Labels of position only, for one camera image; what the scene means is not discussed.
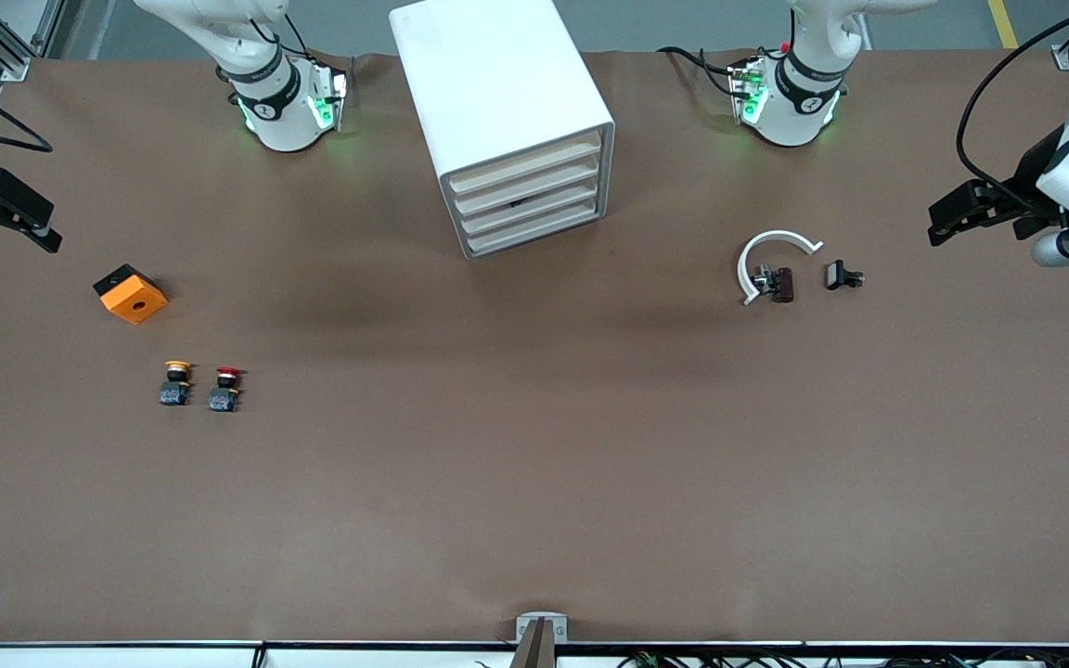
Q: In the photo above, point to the orange box with black base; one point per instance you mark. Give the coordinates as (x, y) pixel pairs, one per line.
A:
(135, 301)

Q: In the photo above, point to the brown table mat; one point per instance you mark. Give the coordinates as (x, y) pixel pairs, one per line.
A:
(534, 464)

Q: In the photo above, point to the white curved plastic piece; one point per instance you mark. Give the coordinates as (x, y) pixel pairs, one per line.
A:
(779, 235)

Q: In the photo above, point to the grey metal bracket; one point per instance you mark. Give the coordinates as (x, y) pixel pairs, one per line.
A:
(560, 633)

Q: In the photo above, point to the red push button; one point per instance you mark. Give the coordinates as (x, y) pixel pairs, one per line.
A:
(223, 400)

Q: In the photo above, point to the white table edge rail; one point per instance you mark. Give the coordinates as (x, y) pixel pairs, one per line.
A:
(126, 659)

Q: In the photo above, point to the small black clip component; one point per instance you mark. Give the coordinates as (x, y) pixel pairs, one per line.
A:
(836, 275)

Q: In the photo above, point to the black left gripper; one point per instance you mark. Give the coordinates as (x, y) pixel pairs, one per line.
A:
(1028, 184)

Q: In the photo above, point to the yellow push button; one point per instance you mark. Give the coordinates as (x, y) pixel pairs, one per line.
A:
(174, 395)

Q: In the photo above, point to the dark brown terminal component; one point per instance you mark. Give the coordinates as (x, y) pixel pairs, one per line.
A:
(783, 284)

